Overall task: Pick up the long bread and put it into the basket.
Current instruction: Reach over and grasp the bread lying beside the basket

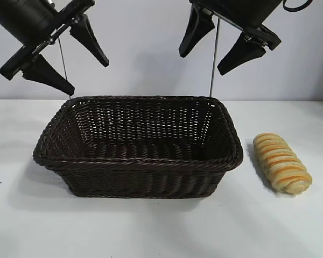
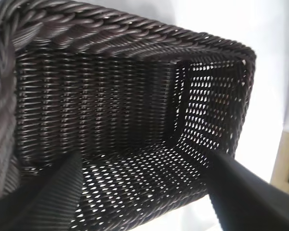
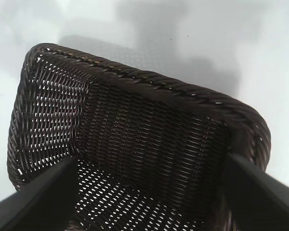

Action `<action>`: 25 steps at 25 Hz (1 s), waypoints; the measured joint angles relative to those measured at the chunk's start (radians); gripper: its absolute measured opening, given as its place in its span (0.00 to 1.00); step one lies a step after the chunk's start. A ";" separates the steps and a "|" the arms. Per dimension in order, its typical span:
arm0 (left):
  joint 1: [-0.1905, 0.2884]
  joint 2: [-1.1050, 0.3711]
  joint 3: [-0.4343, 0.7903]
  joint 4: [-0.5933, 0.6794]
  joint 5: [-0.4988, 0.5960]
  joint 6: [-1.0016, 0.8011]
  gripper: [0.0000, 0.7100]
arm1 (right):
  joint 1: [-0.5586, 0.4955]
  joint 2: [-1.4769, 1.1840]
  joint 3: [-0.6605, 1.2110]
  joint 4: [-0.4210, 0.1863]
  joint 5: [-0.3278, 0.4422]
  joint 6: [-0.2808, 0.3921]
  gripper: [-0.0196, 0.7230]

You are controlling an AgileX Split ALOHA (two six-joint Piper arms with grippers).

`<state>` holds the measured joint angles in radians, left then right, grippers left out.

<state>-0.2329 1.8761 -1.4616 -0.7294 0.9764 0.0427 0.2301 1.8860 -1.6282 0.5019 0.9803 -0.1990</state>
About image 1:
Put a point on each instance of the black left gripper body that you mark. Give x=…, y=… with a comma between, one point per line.
x=35, y=21

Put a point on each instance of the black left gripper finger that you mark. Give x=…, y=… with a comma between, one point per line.
x=48, y=76
x=87, y=37

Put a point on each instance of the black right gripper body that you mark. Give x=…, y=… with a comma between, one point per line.
x=245, y=17

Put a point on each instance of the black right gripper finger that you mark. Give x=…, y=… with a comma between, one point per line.
x=242, y=55
x=196, y=27

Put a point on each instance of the long striped bread roll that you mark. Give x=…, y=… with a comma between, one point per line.
x=281, y=164

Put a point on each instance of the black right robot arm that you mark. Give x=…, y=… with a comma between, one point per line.
x=255, y=2

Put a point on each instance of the dark brown wicker basket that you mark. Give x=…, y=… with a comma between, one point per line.
x=129, y=172

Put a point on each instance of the thin metal rod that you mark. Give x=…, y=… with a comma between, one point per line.
x=214, y=59
x=64, y=67

